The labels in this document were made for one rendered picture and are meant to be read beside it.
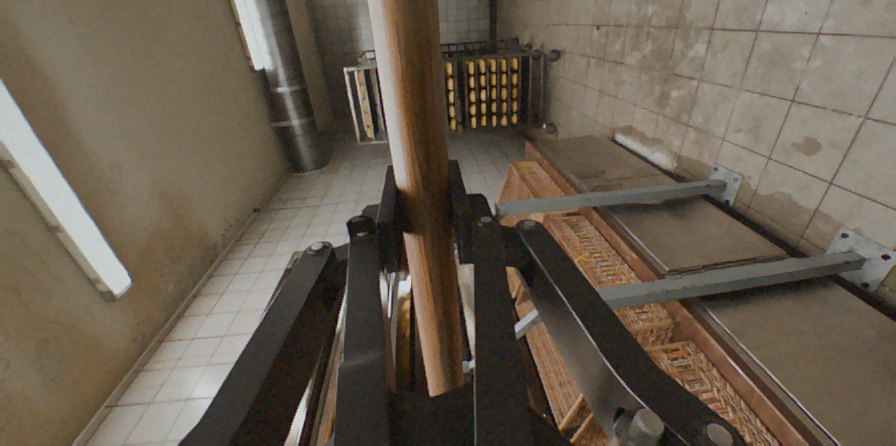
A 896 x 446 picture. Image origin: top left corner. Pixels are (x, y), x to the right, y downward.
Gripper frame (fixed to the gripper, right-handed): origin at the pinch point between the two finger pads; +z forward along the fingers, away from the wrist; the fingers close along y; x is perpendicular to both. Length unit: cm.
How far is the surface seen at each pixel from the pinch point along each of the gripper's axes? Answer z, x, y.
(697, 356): 27, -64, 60
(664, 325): 36, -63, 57
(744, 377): 18, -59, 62
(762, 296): 37, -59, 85
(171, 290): 118, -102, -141
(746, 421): 12, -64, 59
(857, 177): 50, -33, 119
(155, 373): 77, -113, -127
